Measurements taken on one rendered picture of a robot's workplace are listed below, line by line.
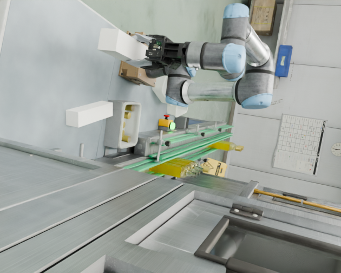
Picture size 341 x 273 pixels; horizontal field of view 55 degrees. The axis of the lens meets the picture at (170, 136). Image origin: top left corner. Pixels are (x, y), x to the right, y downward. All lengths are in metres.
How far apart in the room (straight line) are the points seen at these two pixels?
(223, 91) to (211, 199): 0.80
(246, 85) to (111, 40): 0.62
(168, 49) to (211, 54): 0.13
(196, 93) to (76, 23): 0.59
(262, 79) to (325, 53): 6.25
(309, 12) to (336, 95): 1.77
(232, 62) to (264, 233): 0.46
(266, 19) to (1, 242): 6.87
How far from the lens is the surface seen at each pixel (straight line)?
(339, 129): 7.55
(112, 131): 1.59
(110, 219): 0.52
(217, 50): 0.92
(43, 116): 1.28
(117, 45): 0.97
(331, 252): 0.62
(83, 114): 1.36
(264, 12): 7.17
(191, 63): 0.94
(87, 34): 1.44
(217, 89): 1.46
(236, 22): 1.04
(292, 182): 7.69
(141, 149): 1.73
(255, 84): 1.36
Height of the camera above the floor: 1.62
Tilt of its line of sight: 22 degrees down
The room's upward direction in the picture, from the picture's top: 101 degrees clockwise
